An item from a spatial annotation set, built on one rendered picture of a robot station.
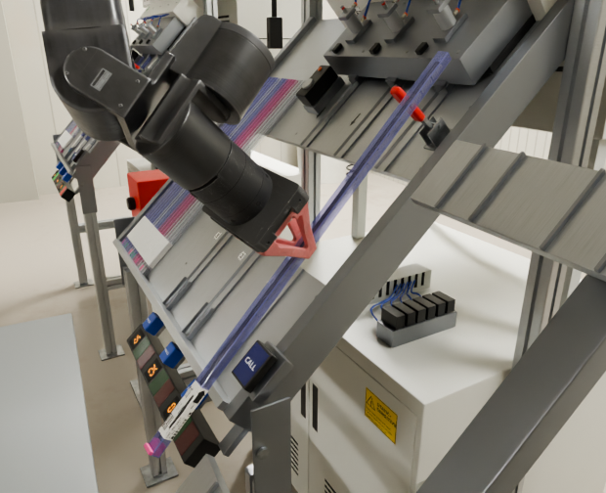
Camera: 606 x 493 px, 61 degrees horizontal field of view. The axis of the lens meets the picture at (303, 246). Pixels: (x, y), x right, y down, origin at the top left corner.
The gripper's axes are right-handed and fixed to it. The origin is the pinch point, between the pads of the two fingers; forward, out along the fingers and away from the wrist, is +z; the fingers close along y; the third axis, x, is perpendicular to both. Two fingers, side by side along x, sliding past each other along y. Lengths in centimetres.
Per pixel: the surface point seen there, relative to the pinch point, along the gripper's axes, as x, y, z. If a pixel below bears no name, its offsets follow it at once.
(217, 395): 20.2, 7.7, 10.7
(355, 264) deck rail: -3.0, 3.6, 12.3
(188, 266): 11.9, 39.7, 17.4
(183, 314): 18.0, 30.3, 15.9
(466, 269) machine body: -26, 29, 77
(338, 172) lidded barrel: -104, 300, 263
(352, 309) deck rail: 1.7, 3.1, 16.5
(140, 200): 9, 102, 33
